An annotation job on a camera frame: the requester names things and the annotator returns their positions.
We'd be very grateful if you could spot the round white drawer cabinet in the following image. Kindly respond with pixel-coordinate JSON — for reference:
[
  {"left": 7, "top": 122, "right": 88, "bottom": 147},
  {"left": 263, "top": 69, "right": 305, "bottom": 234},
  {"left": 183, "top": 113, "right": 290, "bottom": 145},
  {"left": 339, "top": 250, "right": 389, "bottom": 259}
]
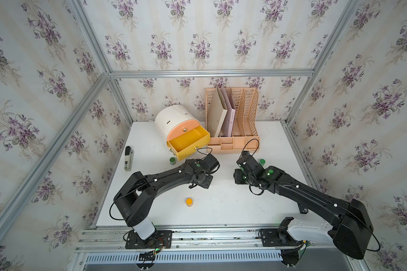
[{"left": 155, "top": 105, "right": 210, "bottom": 160}]

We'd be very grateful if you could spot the pink top drawer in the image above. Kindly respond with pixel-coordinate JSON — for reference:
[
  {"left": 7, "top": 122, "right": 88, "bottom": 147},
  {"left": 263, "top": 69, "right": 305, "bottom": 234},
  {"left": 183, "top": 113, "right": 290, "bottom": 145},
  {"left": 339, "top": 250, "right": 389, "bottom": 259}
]
[{"left": 166, "top": 119, "right": 200, "bottom": 141}]

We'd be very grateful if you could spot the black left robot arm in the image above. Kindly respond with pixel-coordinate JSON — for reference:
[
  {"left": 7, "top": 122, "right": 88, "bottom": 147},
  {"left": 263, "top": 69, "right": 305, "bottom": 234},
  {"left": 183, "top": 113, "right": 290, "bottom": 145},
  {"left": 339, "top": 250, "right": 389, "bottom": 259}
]
[{"left": 111, "top": 154, "right": 220, "bottom": 241}]

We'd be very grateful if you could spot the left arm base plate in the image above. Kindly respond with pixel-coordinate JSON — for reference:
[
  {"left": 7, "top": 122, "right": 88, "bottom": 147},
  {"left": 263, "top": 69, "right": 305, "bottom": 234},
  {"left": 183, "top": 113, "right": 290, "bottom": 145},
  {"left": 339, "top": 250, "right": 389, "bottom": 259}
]
[{"left": 123, "top": 230, "right": 173, "bottom": 249}]

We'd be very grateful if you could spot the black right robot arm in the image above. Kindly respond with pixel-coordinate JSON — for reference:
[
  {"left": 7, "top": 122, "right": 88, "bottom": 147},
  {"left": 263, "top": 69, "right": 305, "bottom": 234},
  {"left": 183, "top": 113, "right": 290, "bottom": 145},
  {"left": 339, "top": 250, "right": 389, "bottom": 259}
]
[{"left": 234, "top": 151, "right": 374, "bottom": 260}]

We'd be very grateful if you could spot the yellow drawer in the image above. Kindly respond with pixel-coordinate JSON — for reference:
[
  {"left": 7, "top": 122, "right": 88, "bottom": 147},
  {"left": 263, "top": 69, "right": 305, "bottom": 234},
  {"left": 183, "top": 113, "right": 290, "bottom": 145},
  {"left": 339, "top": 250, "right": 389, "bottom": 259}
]
[{"left": 167, "top": 126, "right": 210, "bottom": 161}]

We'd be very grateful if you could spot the pink paper folder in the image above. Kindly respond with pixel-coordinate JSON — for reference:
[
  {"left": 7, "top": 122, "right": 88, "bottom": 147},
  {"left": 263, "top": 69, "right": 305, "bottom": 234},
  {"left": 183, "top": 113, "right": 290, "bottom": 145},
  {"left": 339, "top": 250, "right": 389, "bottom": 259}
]
[{"left": 220, "top": 87, "right": 236, "bottom": 137}]

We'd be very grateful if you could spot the aluminium rail frame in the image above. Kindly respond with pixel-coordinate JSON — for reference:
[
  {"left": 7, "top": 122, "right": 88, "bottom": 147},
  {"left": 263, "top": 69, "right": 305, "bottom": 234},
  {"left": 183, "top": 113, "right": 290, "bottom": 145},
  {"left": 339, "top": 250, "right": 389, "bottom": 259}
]
[{"left": 66, "top": 223, "right": 369, "bottom": 271}]

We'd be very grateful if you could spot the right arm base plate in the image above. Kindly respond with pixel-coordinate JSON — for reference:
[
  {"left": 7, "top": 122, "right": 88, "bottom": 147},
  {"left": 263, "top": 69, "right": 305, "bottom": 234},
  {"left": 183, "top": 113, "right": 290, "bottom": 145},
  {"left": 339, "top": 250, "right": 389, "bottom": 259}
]
[{"left": 258, "top": 228, "right": 304, "bottom": 247}]

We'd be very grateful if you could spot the beige plastic file organizer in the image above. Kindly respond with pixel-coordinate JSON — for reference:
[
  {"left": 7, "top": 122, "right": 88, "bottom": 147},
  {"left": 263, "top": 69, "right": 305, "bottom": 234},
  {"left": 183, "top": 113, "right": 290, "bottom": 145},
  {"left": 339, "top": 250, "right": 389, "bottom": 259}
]
[{"left": 208, "top": 88, "right": 260, "bottom": 154}]

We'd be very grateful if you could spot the beige cardboard folder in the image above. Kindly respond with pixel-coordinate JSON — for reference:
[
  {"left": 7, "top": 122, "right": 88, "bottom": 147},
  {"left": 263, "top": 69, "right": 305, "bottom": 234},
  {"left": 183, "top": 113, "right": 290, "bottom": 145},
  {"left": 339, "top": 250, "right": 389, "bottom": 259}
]
[{"left": 206, "top": 88, "right": 227, "bottom": 137}]

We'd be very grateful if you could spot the yellow paint can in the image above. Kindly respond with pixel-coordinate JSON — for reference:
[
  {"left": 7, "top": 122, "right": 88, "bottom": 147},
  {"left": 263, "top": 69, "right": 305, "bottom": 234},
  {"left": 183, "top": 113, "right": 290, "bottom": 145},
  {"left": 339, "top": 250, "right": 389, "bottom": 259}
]
[{"left": 185, "top": 198, "right": 193, "bottom": 207}]

